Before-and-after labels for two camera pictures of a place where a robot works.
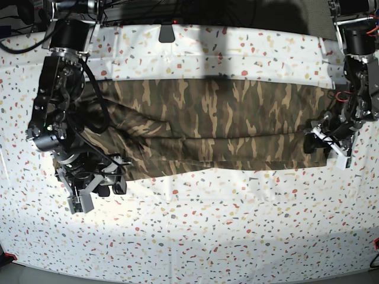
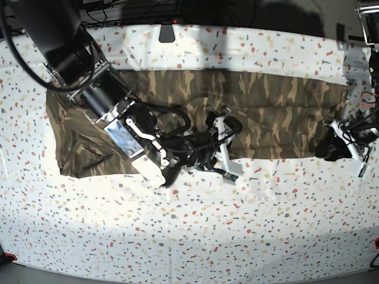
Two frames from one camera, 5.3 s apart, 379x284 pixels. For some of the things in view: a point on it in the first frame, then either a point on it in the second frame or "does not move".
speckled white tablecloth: [317, 218] does not move
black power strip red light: [148, 21] does not move
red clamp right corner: [376, 242] does not move
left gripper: [80, 177] → [212, 152]
